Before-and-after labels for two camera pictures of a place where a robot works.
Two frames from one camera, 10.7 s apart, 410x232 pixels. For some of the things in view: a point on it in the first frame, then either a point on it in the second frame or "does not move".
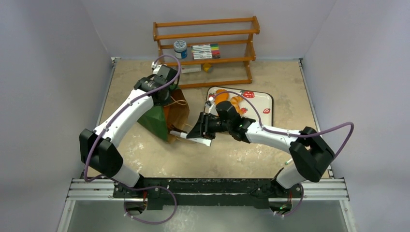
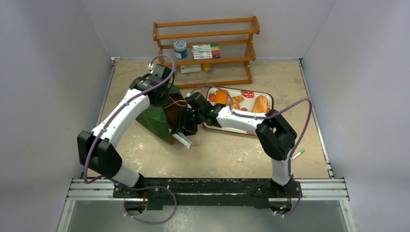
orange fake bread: [221, 96] does not move
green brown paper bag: [161, 120] does not move
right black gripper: [205, 126] to [187, 121]
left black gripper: [166, 102] does not move
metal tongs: [202, 140] to [181, 137]
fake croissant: [235, 101] does not move
